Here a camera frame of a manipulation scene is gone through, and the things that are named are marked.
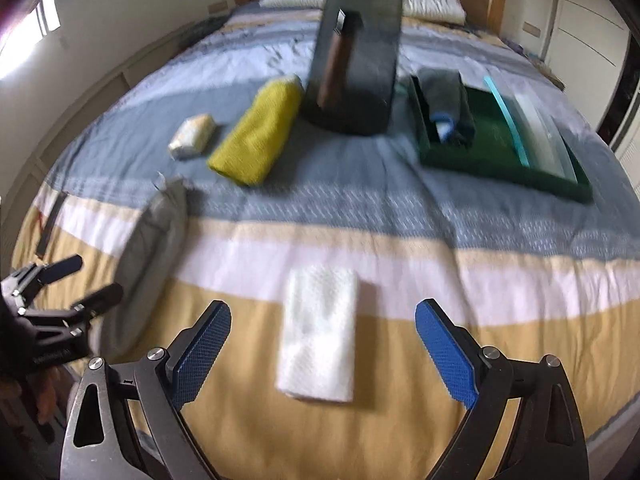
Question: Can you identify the light grey cloth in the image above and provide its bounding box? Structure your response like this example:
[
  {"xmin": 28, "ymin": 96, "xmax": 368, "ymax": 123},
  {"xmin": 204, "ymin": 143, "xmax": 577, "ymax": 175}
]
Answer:
[{"xmin": 98, "ymin": 177, "xmax": 188, "ymax": 361}]

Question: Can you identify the white knitted cloth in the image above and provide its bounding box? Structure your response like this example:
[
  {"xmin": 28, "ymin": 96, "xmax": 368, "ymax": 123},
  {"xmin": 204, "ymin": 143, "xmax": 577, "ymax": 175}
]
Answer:
[{"xmin": 276, "ymin": 266, "xmax": 359, "ymax": 403}]

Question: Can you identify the clear zip bag teal seal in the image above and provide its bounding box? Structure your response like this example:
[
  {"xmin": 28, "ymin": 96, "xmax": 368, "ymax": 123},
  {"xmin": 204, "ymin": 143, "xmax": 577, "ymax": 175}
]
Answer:
[{"xmin": 484, "ymin": 75, "xmax": 577, "ymax": 183}]

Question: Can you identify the dark grey fluffy towel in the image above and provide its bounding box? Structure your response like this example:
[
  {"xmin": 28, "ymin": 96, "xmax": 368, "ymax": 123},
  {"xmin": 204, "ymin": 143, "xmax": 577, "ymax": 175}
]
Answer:
[{"xmin": 418, "ymin": 68, "xmax": 476, "ymax": 148}]

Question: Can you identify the striped bed quilt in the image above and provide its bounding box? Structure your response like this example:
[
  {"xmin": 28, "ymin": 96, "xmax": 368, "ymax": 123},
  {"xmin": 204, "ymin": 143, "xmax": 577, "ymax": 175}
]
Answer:
[{"xmin": 12, "ymin": 12, "xmax": 639, "ymax": 479}]

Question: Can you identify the small cream cloth roll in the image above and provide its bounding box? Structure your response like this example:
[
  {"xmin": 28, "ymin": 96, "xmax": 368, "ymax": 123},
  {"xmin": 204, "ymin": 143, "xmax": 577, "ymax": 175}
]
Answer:
[{"xmin": 168, "ymin": 114, "xmax": 217, "ymax": 160}]

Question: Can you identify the yellow towel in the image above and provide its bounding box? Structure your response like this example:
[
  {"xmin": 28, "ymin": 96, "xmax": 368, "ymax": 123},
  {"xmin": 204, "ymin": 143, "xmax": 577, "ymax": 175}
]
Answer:
[{"xmin": 207, "ymin": 75, "xmax": 304, "ymax": 186}]

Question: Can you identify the green tray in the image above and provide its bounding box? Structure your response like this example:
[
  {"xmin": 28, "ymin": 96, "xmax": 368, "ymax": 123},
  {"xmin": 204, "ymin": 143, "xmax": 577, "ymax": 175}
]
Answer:
[{"xmin": 406, "ymin": 75, "xmax": 593, "ymax": 204}]

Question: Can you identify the dark transparent plastic bag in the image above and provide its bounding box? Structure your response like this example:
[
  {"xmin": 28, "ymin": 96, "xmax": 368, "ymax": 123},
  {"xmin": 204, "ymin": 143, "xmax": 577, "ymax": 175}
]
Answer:
[{"xmin": 302, "ymin": 0, "xmax": 402, "ymax": 136}]

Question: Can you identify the wooden nightstand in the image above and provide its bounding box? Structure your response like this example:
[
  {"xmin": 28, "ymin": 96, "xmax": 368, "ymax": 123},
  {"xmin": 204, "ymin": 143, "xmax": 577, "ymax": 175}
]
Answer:
[{"xmin": 525, "ymin": 53, "xmax": 565, "ymax": 92}]

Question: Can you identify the white wardrobe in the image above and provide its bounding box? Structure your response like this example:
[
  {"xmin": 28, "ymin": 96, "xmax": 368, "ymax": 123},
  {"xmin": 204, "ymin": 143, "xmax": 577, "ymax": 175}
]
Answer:
[{"xmin": 541, "ymin": 0, "xmax": 640, "ymax": 172}]

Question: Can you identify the brown bottle in bag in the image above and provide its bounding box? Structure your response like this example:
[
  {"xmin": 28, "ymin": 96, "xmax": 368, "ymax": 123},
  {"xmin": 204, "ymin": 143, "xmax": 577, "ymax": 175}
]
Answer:
[{"xmin": 317, "ymin": 10, "xmax": 362, "ymax": 112}]

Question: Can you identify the wall socket left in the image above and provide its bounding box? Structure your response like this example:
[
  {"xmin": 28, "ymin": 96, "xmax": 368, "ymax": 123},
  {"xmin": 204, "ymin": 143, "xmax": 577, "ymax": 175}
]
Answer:
[{"xmin": 207, "ymin": 0, "xmax": 229, "ymax": 14}]

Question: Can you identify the wall switch plate right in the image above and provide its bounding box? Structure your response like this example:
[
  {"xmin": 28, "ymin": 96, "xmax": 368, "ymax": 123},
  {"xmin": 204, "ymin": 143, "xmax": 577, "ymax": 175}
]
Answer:
[{"xmin": 522, "ymin": 22, "xmax": 541, "ymax": 38}]

